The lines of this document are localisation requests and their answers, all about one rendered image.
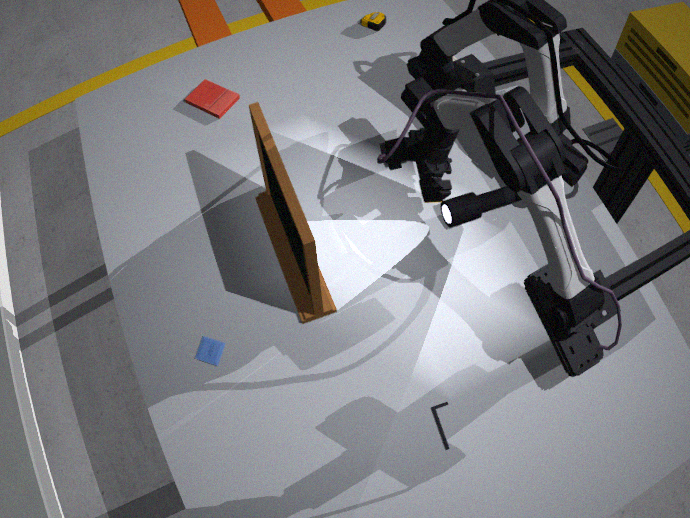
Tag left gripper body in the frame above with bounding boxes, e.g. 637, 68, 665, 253
408, 128, 454, 202

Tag red flat block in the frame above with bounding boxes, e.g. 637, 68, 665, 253
185, 79, 240, 119

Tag black l-shaped bar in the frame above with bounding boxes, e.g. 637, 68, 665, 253
431, 402, 450, 450

